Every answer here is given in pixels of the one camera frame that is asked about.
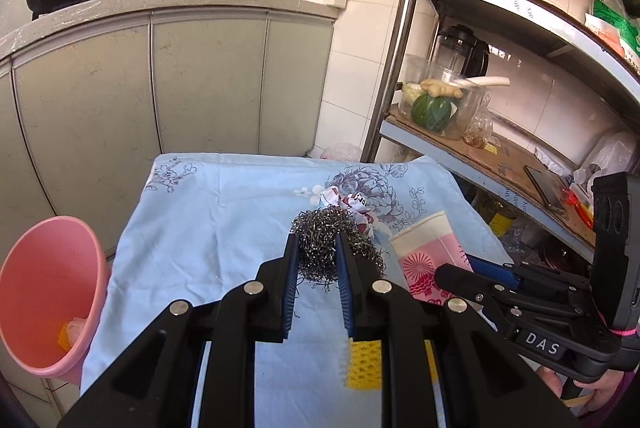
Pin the green and white bag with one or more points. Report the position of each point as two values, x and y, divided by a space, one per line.
615 20

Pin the clear bag of dried food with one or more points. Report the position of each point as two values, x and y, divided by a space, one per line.
477 130

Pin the pink plastic bucket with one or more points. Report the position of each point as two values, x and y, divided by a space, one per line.
40 268

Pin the light blue floral cloth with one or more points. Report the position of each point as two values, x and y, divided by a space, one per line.
210 218

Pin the red and orange small item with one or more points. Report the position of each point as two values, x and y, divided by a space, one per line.
577 205

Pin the black smartphone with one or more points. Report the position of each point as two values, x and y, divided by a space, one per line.
545 188

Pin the pink and white paper packet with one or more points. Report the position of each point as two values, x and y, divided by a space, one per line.
425 253

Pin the steel wool scourer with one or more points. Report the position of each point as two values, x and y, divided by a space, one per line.
317 253

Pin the crumpled printed paper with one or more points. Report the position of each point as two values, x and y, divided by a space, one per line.
345 200

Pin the ginger root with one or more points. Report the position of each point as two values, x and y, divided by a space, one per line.
440 88

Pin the grey kitchen cabinet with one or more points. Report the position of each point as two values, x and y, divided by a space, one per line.
125 97

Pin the black blender jug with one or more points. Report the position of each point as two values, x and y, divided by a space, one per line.
460 50

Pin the white radish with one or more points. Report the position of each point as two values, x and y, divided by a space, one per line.
487 81

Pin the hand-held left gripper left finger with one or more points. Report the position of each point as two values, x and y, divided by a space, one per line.
289 293

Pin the green squash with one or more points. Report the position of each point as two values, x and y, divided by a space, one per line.
432 112

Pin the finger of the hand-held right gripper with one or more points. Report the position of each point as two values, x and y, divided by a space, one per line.
492 269
460 280

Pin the person's right hand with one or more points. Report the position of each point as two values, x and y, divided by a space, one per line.
552 383

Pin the clear plastic container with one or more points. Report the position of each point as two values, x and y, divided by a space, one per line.
417 67

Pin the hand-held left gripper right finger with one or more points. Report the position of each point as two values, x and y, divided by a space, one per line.
346 288

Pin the cardboard sheet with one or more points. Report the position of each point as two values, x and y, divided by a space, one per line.
490 157

